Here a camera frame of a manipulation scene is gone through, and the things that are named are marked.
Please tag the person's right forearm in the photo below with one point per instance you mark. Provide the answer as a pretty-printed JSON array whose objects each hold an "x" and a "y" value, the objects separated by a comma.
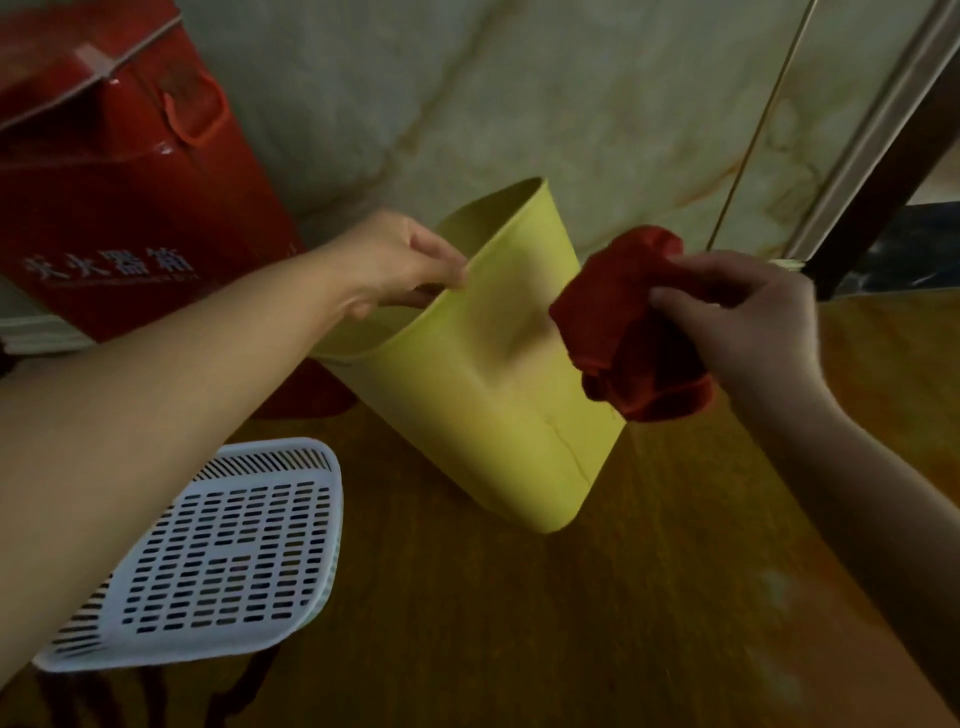
[{"x": 877, "y": 525}]

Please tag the white perforated plastic basket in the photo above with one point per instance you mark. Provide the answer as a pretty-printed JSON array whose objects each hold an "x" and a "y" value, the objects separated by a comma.
[{"x": 217, "y": 559}]

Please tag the dark door frame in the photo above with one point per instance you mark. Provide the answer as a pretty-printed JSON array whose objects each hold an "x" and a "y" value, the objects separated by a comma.
[{"x": 885, "y": 150}]

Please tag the person's left hand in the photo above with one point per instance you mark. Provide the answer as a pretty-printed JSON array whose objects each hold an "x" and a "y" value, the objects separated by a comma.
[{"x": 375, "y": 259}]

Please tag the person's right hand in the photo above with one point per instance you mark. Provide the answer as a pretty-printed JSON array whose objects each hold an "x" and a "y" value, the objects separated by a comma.
[{"x": 757, "y": 330}]

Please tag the yellow plastic waste bin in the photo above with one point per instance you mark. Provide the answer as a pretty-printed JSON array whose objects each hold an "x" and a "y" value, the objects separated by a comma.
[{"x": 487, "y": 382}]

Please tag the dark stool frame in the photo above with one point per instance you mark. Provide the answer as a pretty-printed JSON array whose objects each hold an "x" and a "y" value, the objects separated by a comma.
[{"x": 150, "y": 694}]

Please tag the person's left forearm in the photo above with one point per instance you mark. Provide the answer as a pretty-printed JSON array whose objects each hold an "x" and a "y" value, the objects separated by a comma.
[{"x": 135, "y": 420}]

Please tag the red metal cabinet box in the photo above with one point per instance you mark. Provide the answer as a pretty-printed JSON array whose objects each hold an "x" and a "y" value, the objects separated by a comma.
[{"x": 112, "y": 187}]

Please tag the red cleaning cloth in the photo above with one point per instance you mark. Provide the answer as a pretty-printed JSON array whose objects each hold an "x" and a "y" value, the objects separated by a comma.
[{"x": 622, "y": 330}]

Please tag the person's right thumb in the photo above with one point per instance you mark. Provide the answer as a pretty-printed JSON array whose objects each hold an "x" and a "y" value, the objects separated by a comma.
[{"x": 686, "y": 311}]

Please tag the person's left thumb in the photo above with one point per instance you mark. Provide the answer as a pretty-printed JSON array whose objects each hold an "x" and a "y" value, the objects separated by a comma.
[{"x": 416, "y": 295}]

